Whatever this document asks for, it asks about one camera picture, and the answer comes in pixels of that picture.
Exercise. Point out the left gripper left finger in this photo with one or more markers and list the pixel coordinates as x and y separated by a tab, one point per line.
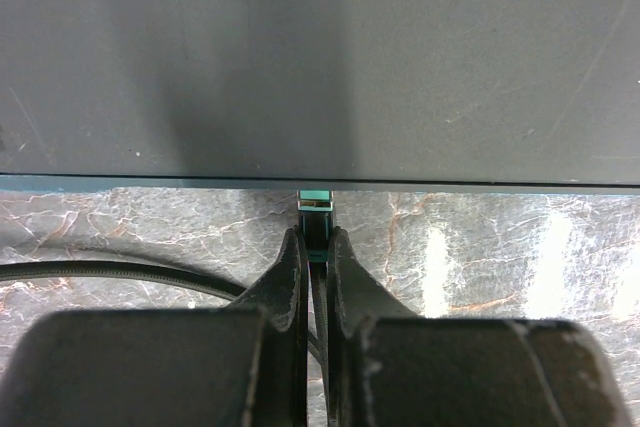
241	365

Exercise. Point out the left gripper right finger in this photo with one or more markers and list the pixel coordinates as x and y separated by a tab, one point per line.
389	366

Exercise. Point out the dark grey network switch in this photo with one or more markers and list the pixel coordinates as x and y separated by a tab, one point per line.
537	96

